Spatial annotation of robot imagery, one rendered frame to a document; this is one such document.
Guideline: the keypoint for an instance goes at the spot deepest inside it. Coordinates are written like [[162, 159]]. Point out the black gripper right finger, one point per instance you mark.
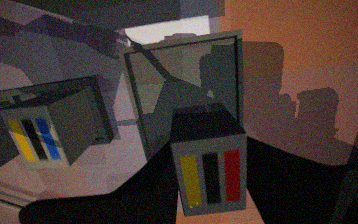
[[288, 189]]

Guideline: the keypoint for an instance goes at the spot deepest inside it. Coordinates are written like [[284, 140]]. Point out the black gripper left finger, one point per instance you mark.
[[150, 196]]

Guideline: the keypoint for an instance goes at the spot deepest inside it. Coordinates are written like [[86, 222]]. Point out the orange-handled screwdriver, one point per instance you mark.
[[10, 205]]

